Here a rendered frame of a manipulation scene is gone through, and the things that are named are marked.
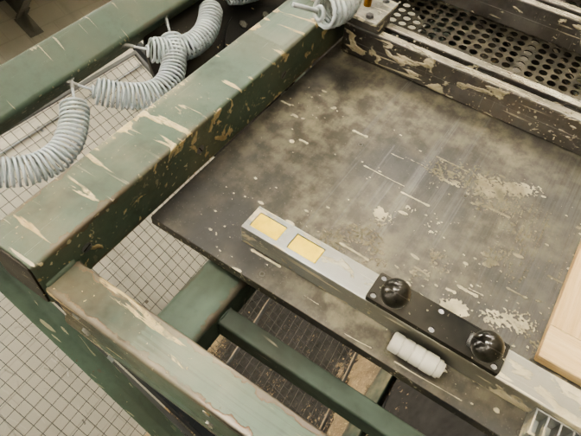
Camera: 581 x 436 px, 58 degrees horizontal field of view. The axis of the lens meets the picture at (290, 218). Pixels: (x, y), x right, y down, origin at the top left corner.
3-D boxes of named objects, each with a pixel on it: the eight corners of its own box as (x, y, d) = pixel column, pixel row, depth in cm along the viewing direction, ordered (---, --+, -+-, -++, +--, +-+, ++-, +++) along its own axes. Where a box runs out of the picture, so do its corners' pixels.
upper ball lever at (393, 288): (403, 316, 75) (401, 314, 62) (379, 302, 76) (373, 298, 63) (417, 293, 75) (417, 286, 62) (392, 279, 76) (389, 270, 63)
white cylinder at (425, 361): (384, 352, 75) (435, 383, 72) (388, 343, 72) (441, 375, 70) (393, 336, 76) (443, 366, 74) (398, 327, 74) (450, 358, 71)
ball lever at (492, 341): (482, 362, 71) (497, 370, 58) (456, 348, 72) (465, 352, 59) (495, 338, 71) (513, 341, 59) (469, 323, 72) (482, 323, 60)
